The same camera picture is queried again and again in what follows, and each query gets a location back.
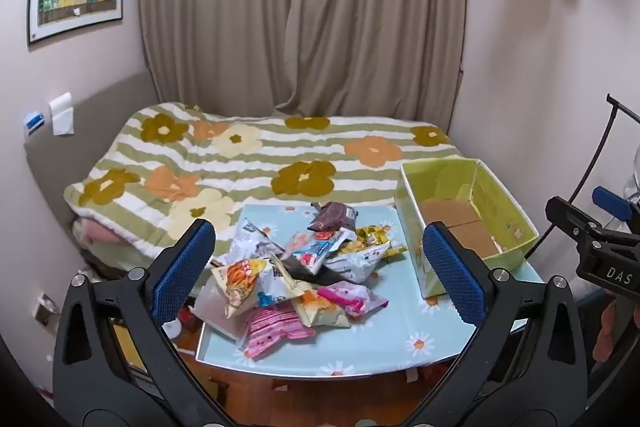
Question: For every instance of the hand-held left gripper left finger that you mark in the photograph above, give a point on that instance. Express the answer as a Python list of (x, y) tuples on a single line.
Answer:
[(185, 267)]

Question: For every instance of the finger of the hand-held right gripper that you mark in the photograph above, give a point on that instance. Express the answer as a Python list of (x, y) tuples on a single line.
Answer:
[(570, 217), (611, 203)]

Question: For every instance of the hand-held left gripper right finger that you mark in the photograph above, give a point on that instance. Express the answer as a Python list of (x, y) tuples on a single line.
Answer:
[(452, 272)]

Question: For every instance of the white text-printed snack packet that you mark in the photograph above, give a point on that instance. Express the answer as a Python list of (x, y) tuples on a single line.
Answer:
[(250, 239)]

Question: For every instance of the green cardboard box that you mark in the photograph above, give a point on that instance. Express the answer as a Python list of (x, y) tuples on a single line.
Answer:
[(500, 202)]

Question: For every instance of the person's right hand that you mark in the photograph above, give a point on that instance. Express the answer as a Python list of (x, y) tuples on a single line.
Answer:
[(607, 329)]

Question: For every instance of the translucent white snack packet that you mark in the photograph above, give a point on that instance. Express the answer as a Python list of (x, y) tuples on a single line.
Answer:
[(212, 314)]

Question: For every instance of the orange yellow snack packet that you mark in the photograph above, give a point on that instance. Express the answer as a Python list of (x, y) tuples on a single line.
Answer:
[(237, 284)]

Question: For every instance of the light blue daisy tablecloth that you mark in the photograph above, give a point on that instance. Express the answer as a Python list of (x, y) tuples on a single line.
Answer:
[(400, 332)]

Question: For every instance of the gold foil snack packet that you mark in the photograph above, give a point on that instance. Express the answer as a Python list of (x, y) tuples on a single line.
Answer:
[(375, 237)]

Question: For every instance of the white blue-corner snack packet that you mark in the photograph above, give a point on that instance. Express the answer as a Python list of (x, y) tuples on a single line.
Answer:
[(277, 279)]

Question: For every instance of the pink folded bedding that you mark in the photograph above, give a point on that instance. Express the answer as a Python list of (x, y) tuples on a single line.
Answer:
[(95, 232)]

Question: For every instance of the yellow cardboard box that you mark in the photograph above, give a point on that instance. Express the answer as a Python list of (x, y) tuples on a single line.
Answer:
[(122, 347)]

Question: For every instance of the plain pink snack packet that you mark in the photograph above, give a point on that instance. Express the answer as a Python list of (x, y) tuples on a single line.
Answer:
[(350, 299)]

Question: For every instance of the pink striped snack packet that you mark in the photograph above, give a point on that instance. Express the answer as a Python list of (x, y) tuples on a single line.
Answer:
[(275, 329)]

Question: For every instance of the floral striped blanket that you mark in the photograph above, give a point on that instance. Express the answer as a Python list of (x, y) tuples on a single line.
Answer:
[(250, 167)]

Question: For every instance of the white red-blue snack packet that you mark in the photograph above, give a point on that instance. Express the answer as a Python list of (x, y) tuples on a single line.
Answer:
[(312, 249)]

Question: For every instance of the purple-brown snack packet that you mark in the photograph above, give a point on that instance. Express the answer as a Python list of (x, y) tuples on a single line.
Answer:
[(332, 217)]

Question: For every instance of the pale yellow snack packet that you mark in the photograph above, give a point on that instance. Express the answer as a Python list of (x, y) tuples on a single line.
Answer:
[(320, 314)]

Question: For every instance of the grey padded headboard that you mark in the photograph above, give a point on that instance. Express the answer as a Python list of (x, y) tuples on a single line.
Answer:
[(65, 157)]

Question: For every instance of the beige curtain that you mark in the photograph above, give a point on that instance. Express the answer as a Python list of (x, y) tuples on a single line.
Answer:
[(300, 7)]

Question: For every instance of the wall socket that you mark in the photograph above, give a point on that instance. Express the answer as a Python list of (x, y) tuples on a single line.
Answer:
[(46, 307)]

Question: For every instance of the white wall paper note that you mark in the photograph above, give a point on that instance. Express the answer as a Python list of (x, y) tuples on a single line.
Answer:
[(62, 117)]

